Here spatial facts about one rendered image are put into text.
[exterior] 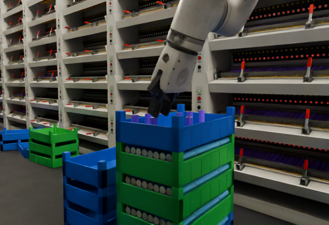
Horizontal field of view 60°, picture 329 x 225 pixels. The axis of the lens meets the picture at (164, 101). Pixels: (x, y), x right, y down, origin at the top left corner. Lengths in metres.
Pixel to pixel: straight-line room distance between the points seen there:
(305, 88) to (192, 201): 0.63
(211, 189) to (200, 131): 0.17
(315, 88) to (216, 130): 0.48
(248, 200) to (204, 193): 0.62
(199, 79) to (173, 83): 0.73
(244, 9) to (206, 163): 0.38
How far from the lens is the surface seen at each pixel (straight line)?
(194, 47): 0.62
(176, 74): 0.63
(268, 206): 1.34
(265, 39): 1.22
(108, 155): 1.16
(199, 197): 0.75
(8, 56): 3.76
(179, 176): 0.65
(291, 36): 1.18
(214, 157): 0.79
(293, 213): 1.30
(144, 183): 0.74
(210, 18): 0.63
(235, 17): 0.66
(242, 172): 1.30
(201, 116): 0.89
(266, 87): 1.20
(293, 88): 1.17
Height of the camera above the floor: 0.55
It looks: 4 degrees down
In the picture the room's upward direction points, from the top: straight up
